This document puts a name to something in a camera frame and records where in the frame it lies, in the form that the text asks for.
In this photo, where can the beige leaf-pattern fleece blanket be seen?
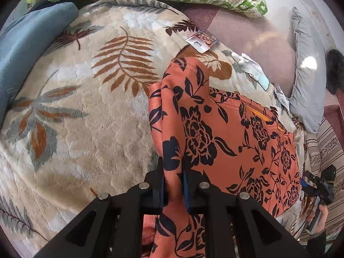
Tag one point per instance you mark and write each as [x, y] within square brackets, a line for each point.
[79, 125]

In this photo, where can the striped beige cloth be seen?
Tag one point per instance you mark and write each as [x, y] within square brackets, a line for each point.
[321, 151]

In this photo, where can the white light-blue small garment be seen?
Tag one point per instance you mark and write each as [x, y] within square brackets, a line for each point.
[252, 68]

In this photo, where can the orange black floral garment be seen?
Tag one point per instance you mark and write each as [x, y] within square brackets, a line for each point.
[237, 143]

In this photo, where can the small red printed packet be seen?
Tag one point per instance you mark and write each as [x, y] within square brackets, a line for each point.
[202, 41]

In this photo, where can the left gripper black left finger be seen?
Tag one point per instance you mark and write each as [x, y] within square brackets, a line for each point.
[111, 226]

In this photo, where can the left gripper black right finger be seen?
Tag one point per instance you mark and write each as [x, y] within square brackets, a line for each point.
[236, 226]

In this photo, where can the person's right hand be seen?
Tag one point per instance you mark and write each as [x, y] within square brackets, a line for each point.
[323, 212]

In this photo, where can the blue folded cloth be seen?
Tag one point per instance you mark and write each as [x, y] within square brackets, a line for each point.
[23, 43]

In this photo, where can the grey pillow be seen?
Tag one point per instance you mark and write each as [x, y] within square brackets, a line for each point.
[307, 100]

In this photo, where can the mauve quilted bed sheet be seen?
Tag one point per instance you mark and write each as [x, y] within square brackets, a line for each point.
[258, 38]

